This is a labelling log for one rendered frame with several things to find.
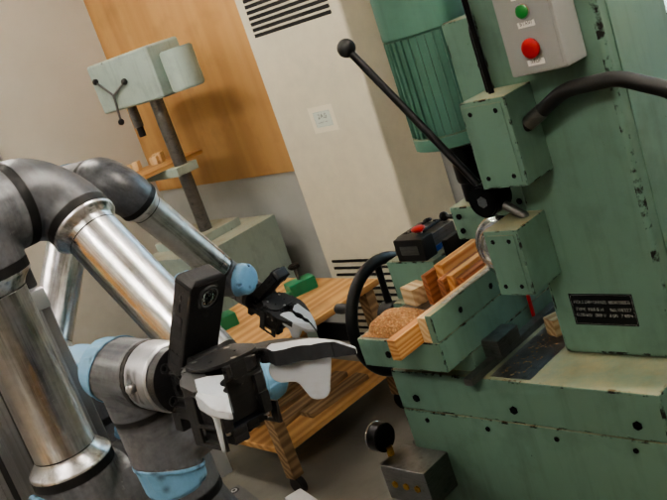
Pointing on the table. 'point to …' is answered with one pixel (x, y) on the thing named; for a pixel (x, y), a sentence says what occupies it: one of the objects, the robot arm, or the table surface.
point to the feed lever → (500, 197)
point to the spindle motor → (424, 65)
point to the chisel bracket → (466, 219)
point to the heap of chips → (392, 321)
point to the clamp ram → (452, 243)
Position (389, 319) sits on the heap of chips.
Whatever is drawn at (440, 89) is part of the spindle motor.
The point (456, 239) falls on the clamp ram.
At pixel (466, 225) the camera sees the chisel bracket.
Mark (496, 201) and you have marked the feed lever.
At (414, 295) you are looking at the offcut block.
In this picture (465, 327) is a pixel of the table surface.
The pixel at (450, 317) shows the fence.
